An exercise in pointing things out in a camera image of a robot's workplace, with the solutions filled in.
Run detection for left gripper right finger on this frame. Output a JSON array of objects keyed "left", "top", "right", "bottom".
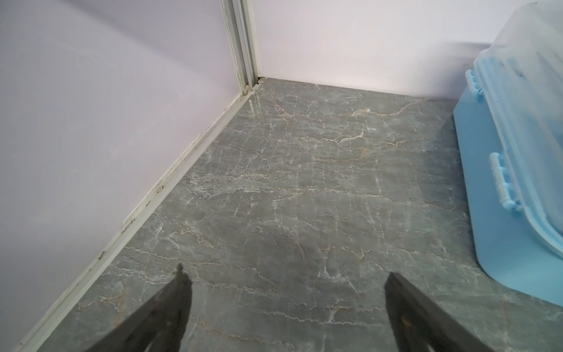
[{"left": 384, "top": 272, "right": 492, "bottom": 351}]

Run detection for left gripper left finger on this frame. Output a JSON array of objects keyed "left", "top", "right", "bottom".
[{"left": 87, "top": 264, "right": 193, "bottom": 352}]

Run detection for blue toolbox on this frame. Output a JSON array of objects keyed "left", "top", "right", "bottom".
[{"left": 453, "top": 1, "right": 562, "bottom": 305}]

